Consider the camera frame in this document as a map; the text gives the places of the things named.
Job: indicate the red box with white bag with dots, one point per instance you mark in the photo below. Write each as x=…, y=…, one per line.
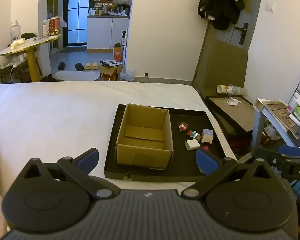
x=54, y=26

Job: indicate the black hanging jackets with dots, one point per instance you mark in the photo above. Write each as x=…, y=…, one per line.
x=220, y=5

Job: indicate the rice cooker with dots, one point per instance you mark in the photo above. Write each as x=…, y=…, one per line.
x=95, y=12

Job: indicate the round table with yellow leg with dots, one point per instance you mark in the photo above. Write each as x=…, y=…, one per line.
x=32, y=62

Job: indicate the white kitchen cabinet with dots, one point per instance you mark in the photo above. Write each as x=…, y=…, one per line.
x=102, y=33

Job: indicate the white lilac cube toy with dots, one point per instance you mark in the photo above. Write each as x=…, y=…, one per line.
x=207, y=137

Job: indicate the brown-haired doll figure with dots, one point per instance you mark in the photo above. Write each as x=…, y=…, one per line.
x=183, y=126

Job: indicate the black chair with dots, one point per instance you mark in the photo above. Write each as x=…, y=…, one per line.
x=5, y=72

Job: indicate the brown cardboard box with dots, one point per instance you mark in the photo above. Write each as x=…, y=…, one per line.
x=140, y=155

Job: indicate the brown desk mat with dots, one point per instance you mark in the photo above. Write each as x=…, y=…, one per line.
x=277, y=112

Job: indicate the eyeglasses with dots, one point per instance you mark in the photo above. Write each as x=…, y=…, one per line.
x=41, y=37

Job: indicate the blue and red figure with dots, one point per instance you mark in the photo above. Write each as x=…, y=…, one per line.
x=194, y=135

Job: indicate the open cardboard box with papers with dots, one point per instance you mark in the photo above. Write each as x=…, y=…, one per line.
x=110, y=71

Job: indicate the white face mask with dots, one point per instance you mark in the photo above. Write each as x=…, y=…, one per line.
x=232, y=102

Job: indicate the cream object on table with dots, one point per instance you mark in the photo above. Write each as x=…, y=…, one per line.
x=17, y=43

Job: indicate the black framed glass door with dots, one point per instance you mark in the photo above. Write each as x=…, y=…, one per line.
x=76, y=12

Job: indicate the clear water bottle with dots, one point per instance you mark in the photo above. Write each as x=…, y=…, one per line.
x=15, y=32

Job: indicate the black tray with brown inside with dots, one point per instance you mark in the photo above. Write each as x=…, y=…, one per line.
x=240, y=115

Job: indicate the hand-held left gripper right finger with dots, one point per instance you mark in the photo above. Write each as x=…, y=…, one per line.
x=206, y=162

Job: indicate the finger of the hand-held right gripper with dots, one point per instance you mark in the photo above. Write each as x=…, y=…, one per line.
x=271, y=159
x=291, y=150

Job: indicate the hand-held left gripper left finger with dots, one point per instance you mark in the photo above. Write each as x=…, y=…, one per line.
x=88, y=158

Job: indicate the clear plastic bag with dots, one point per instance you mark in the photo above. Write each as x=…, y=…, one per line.
x=127, y=75

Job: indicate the black slipper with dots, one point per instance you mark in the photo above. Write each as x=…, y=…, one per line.
x=61, y=66
x=79, y=67

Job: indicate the grey door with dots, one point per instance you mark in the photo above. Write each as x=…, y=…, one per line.
x=252, y=10

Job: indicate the black spray bottle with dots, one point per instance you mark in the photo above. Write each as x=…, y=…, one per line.
x=123, y=38

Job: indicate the white light switch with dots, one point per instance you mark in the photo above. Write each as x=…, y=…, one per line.
x=270, y=6

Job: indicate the orange carton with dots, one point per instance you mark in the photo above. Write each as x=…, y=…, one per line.
x=117, y=53

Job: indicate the stack of paper cups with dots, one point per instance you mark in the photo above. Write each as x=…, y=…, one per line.
x=227, y=89

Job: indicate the pink bear toy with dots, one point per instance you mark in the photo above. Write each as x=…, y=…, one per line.
x=205, y=149

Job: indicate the black shallow tray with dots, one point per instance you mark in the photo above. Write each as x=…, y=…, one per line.
x=185, y=162

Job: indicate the white charger plug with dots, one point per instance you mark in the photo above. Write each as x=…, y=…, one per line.
x=190, y=145

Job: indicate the grey desk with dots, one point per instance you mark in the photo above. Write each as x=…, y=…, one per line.
x=257, y=122

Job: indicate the large cardboard sheet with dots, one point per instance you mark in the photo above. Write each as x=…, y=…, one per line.
x=222, y=65

